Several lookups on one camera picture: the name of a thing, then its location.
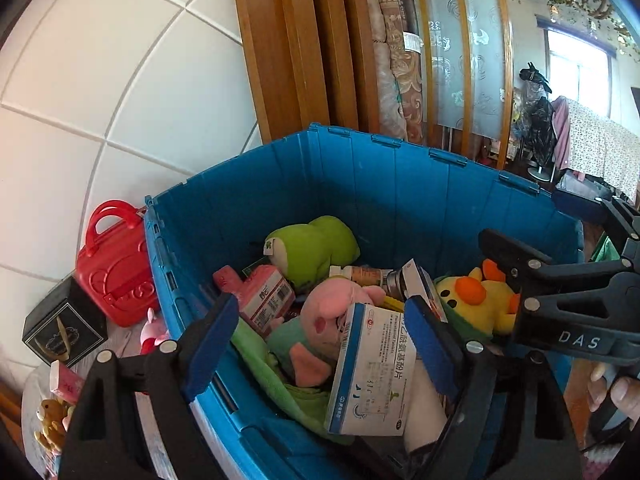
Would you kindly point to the person's right hand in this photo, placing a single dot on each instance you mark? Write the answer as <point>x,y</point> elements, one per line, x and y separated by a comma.
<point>627,400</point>

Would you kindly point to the rolled patterned carpet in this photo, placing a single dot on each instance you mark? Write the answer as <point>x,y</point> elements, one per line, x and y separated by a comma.
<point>400,85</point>

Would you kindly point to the frosted glass partition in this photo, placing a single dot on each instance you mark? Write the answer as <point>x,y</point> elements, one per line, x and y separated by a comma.
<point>450,60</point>

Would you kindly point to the green cloth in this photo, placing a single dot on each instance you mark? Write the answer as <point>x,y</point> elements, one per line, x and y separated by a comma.
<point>260,365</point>

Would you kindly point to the large pink pig plush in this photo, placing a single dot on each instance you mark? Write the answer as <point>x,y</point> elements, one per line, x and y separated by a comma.
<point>325,315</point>

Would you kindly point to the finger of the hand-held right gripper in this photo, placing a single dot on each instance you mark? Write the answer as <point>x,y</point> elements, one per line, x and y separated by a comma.
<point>515,252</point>
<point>625,230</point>

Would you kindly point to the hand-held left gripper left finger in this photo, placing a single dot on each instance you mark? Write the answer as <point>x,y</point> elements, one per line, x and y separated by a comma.
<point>215,345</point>

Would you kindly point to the brown bear plush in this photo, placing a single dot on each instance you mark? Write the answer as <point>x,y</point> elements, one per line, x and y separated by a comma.
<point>50,417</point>

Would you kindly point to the yellow duck plush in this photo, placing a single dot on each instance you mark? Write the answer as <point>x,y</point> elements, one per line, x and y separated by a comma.
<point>480,305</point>

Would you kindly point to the small pink pig plush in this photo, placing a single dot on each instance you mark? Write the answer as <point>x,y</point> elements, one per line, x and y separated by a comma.
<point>152,332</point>

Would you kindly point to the tan bottle with white cap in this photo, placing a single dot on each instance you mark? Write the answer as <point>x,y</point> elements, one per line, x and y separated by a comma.
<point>367,275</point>

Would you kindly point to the blue plastic crate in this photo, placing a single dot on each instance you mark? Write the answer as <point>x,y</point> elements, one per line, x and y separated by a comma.
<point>400,185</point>

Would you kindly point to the pink hanging garment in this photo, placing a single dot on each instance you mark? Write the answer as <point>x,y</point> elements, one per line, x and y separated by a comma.
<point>562,130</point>

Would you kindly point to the vine garland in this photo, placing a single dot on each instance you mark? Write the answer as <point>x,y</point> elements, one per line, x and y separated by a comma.
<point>575,2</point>

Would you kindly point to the green frog plush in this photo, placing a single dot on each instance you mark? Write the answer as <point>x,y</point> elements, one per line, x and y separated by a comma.
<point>315,252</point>

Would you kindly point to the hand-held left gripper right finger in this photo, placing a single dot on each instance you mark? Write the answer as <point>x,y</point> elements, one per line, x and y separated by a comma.
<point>430,355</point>

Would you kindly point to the black gift box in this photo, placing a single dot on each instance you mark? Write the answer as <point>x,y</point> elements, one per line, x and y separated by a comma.
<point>75,310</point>

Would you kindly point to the white blue medicine box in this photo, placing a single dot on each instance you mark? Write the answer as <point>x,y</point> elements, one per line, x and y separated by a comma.
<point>372,375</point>

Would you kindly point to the floral cloth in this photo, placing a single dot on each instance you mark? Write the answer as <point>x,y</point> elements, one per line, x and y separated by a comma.
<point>600,150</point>

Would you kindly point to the wooden wall frame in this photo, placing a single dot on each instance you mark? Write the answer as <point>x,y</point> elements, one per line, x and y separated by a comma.
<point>290,60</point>

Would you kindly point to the window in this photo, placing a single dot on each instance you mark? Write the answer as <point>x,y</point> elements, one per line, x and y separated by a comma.
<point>575,70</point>

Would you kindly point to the green plastic bag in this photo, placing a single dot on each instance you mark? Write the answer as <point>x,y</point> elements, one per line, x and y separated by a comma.
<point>607,251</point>

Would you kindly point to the grey white medicine box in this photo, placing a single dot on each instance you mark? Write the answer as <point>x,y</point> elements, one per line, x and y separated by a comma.
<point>417,282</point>

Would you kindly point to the red toy suitcase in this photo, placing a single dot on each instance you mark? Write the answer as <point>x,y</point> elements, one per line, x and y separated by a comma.
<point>117,275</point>

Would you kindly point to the black hanging garment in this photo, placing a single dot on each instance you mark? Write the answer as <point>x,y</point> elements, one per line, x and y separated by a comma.
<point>540,125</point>

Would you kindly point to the pink tissue pack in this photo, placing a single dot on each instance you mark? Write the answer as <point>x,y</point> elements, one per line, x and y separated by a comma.
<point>267,305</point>
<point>67,385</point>

